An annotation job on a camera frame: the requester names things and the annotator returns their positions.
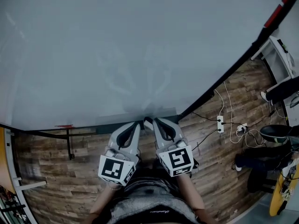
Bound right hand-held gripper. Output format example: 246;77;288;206
152;117;199;178

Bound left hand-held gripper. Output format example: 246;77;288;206
97;121;142;187

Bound white eraser block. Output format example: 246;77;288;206
143;116;154;129

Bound person's right forearm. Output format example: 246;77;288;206
175;173;206;216

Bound person's left forearm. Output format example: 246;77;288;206
90;182;126;221

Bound whiteboard with black stand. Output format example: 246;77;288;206
0;0;299;161

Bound person's black trouser legs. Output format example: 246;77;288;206
137;164;180;184

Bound long white power strip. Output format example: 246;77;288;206
216;115;225;134

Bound small white power strip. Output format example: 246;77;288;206
236;123;248;135

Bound person's black shirt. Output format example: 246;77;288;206
130;204;194;224

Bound black hard-shell backpack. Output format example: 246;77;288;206
259;124;299;149

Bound yellow round table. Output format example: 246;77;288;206
246;157;299;217

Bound dark metal rack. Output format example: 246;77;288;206
0;184;28;224

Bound black pouch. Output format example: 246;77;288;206
276;200;288;216

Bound white rounded item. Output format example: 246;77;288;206
286;52;297;71

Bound black green item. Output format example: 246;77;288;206
277;39;288;54

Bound black cable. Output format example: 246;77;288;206
191;128;221;152

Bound short white cable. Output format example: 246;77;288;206
214;89;225;118

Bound long white cable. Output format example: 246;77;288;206
223;81;241;144

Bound yellow table with white frame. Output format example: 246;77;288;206
0;126;49;224

